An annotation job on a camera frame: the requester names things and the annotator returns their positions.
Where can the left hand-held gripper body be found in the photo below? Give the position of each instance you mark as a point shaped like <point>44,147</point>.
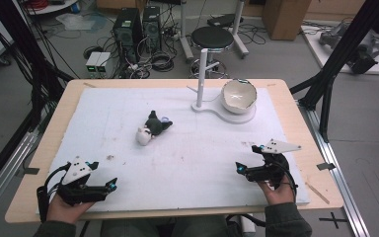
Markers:
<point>75,192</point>

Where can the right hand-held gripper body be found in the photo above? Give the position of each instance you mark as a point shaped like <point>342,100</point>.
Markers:
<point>269,171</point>

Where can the black and white plush toy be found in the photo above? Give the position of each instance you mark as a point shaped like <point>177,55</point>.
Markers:
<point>154,126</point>

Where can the white hook stand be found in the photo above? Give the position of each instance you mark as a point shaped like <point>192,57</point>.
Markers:
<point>203,82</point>

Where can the person's left hand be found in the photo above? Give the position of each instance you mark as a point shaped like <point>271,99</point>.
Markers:
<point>64,212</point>

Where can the person's right hand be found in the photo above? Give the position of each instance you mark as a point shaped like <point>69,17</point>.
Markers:
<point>278,196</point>

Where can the black tape piece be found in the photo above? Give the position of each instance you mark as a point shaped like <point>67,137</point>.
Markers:
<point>31,171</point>
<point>325,166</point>

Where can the thin wooden stick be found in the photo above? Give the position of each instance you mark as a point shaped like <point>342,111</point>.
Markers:
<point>317,193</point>

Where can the white eggshell-shaped bowl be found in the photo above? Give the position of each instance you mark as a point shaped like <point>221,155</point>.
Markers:
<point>238,95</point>

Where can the white foam board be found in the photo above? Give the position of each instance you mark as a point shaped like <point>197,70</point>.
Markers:
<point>184,164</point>

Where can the person's legs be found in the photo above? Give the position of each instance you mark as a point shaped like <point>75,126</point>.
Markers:
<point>164,228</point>

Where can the white power supply box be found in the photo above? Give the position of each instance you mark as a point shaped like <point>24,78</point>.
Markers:
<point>92,62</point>
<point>103,62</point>

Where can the white metal table leg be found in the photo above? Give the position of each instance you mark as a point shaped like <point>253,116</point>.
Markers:
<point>240,39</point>
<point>186,39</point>

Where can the black round stool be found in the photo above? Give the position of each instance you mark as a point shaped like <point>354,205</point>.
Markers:
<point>212,38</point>

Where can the black flat device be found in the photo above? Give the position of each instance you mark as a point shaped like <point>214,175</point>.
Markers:
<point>223,20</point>

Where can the brown cardboard box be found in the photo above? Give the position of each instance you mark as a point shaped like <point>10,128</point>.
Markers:
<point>284,18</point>

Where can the large black computer tower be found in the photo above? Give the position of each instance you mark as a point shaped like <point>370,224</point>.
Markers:
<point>126,33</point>

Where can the grey and black machine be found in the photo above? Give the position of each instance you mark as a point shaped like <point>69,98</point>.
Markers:
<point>365,54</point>

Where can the clear plastic sheet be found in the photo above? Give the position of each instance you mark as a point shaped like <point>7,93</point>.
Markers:
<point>79,22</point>

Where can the small black computer tower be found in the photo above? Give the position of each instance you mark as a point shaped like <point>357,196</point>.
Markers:
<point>152,28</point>

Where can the white round table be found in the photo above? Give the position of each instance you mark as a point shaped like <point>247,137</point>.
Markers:
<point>52,7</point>

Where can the aluminium rail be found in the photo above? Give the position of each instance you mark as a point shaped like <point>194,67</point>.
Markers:
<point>3,171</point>
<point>339,184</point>

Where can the black metal frame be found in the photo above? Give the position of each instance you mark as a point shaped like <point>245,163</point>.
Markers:
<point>16,42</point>
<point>342,49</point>

